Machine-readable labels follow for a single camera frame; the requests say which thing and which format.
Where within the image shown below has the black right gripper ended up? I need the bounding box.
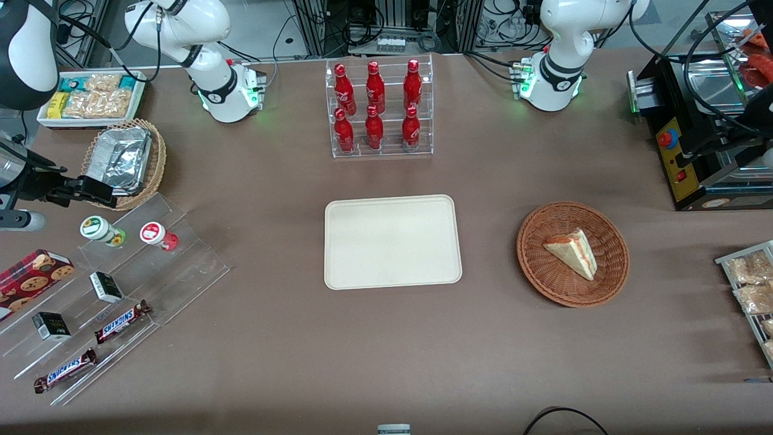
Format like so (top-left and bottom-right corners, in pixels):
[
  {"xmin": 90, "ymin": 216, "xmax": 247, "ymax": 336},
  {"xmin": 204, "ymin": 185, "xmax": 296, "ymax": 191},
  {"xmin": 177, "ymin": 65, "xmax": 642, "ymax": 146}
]
[{"xmin": 11, "ymin": 151, "xmax": 119, "ymax": 210}]

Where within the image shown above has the green gum bottle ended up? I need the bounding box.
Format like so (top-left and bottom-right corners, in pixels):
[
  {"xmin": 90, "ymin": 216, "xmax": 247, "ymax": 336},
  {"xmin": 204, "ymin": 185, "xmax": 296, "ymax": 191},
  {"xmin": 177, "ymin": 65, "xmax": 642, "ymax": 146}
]
[{"xmin": 80, "ymin": 215, "xmax": 127, "ymax": 248}]

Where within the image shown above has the silver foil tray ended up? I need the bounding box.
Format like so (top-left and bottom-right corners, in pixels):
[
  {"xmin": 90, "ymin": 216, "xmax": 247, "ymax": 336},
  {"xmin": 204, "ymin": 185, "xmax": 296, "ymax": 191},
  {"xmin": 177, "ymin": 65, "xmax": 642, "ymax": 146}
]
[{"xmin": 84, "ymin": 126, "xmax": 153, "ymax": 198}]

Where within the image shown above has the red gum bottle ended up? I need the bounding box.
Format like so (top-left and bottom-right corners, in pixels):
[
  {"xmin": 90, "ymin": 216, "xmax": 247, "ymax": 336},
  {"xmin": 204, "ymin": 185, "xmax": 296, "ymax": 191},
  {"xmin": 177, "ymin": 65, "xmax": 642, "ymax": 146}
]
[{"xmin": 140, "ymin": 221, "xmax": 179, "ymax": 252}]

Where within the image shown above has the beige plastic tray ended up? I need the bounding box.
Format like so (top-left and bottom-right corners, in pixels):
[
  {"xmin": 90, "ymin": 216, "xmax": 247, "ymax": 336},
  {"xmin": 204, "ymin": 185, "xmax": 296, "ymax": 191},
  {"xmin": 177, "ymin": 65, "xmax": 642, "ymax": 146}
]
[{"xmin": 324, "ymin": 194, "xmax": 463, "ymax": 291}]

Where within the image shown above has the tray of packaged snacks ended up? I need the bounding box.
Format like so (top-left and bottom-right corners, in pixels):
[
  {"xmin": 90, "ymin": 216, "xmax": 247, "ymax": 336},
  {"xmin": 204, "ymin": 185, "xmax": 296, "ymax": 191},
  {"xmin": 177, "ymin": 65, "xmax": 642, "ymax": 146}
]
[{"xmin": 714, "ymin": 240, "xmax": 773, "ymax": 370}]

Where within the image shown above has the light wicker basket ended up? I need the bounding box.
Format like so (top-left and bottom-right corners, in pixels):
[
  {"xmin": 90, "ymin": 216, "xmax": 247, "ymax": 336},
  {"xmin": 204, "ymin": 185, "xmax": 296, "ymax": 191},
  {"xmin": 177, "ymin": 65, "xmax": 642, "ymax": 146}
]
[{"xmin": 80, "ymin": 118, "xmax": 167, "ymax": 211}]

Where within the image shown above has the clear cracker bag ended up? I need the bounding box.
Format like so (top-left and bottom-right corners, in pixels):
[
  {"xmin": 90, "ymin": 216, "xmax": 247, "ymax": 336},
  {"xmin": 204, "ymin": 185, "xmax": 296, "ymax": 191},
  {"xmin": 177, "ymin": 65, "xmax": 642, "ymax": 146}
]
[{"xmin": 62, "ymin": 88, "xmax": 132, "ymax": 119}]

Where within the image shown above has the white snack bin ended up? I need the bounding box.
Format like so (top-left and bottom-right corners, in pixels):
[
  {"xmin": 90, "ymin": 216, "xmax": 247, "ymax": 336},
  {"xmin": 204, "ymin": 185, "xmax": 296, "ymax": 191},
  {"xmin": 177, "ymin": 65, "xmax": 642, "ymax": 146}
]
[{"xmin": 37, "ymin": 70, "xmax": 148, "ymax": 129}]

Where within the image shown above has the small black box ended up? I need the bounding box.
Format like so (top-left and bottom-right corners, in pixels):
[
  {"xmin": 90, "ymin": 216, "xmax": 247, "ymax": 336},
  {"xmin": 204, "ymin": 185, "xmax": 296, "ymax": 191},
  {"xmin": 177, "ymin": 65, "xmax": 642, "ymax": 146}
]
[
  {"xmin": 89, "ymin": 271, "xmax": 124, "ymax": 304},
  {"xmin": 32, "ymin": 312, "xmax": 72, "ymax": 342}
]

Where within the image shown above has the yellow snack packet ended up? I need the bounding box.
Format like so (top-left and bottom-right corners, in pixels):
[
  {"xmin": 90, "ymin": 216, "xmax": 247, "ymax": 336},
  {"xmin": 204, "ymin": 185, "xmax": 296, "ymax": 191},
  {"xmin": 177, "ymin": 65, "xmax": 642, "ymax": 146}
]
[{"xmin": 47, "ymin": 91, "xmax": 71, "ymax": 120}]

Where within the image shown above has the red cookie box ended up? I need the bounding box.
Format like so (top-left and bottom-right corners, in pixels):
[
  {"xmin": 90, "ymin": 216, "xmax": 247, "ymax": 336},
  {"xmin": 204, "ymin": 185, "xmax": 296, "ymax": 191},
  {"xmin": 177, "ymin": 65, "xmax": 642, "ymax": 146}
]
[{"xmin": 0, "ymin": 249, "xmax": 76, "ymax": 322}]

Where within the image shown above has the clear acrylic stepped stand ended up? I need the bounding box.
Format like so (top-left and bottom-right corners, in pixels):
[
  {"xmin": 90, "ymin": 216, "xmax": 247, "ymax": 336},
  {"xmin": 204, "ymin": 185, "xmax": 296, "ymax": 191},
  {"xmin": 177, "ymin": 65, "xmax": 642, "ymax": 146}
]
[{"xmin": 0, "ymin": 193, "xmax": 231, "ymax": 407}]

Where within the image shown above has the snickers chocolate bar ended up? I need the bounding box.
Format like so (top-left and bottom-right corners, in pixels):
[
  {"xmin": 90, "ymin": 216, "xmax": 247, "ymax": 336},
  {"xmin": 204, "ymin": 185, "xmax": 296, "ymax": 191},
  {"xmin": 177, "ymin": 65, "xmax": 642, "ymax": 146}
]
[
  {"xmin": 94, "ymin": 300, "xmax": 152, "ymax": 345},
  {"xmin": 33, "ymin": 348, "xmax": 98, "ymax": 395}
]

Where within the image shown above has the red cola bottle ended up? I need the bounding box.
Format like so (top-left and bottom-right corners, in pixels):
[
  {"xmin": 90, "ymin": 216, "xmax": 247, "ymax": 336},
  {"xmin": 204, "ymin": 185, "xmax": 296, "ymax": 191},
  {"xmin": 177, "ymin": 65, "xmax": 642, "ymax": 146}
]
[
  {"xmin": 365, "ymin": 60, "xmax": 387, "ymax": 115},
  {"xmin": 333, "ymin": 108, "xmax": 356, "ymax": 153},
  {"xmin": 365, "ymin": 105, "xmax": 385, "ymax": 151},
  {"xmin": 402, "ymin": 106, "xmax": 422, "ymax": 150},
  {"xmin": 403, "ymin": 59, "xmax": 423, "ymax": 112},
  {"xmin": 334, "ymin": 63, "xmax": 358, "ymax": 117}
]

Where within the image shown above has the clear acrylic bottle rack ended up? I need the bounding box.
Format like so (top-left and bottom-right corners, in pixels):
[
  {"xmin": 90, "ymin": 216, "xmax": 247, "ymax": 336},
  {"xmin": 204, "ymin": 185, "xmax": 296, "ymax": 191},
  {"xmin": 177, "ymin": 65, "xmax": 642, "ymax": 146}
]
[{"xmin": 325, "ymin": 54, "xmax": 435, "ymax": 160}]

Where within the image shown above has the brown wicker basket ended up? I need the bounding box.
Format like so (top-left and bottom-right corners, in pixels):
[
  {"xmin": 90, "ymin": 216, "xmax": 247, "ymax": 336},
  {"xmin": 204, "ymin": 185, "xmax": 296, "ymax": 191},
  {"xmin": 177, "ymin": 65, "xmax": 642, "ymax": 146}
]
[{"xmin": 516, "ymin": 201, "xmax": 630, "ymax": 309}]

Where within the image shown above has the triangle sandwich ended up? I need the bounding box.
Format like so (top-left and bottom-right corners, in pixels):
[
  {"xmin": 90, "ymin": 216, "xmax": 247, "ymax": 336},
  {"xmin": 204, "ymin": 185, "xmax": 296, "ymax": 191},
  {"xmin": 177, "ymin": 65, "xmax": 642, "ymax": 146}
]
[{"xmin": 542, "ymin": 228, "xmax": 599, "ymax": 282}]

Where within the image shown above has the black food warmer machine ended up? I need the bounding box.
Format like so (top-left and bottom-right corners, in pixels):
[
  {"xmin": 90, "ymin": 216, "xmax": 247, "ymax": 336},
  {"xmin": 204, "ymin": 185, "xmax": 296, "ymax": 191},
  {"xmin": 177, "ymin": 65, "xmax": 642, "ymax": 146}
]
[{"xmin": 626, "ymin": 0, "xmax": 773, "ymax": 212}]

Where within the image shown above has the clear snack bag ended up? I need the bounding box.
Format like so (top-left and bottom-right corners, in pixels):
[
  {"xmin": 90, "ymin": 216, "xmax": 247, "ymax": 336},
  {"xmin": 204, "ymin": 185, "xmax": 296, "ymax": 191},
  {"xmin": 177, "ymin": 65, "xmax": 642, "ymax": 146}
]
[
  {"xmin": 725, "ymin": 250, "xmax": 773, "ymax": 286},
  {"xmin": 733, "ymin": 283, "xmax": 773, "ymax": 315}
]

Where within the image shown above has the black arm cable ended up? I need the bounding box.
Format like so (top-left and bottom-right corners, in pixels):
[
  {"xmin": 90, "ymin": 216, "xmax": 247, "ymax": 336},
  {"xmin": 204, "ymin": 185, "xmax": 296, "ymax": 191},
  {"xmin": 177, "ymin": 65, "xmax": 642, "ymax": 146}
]
[{"xmin": 57, "ymin": 9, "xmax": 162, "ymax": 83}]

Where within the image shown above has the aluminium frame rail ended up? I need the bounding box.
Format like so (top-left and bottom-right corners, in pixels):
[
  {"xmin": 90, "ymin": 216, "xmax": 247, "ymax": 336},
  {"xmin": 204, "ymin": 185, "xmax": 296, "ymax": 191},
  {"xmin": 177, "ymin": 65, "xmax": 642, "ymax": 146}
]
[{"xmin": 56, "ymin": 0, "xmax": 111, "ymax": 68}]

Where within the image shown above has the black floor cable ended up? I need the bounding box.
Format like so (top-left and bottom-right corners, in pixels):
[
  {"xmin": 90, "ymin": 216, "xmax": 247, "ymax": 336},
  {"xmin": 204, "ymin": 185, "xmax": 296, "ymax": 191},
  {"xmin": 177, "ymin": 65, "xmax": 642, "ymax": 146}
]
[{"xmin": 522, "ymin": 406, "xmax": 609, "ymax": 435}]

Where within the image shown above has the black machine cable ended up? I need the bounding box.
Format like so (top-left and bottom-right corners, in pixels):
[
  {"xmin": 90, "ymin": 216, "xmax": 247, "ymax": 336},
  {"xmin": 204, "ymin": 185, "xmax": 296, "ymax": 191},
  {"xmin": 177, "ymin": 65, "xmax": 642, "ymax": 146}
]
[{"xmin": 628, "ymin": 0, "xmax": 773, "ymax": 137}]

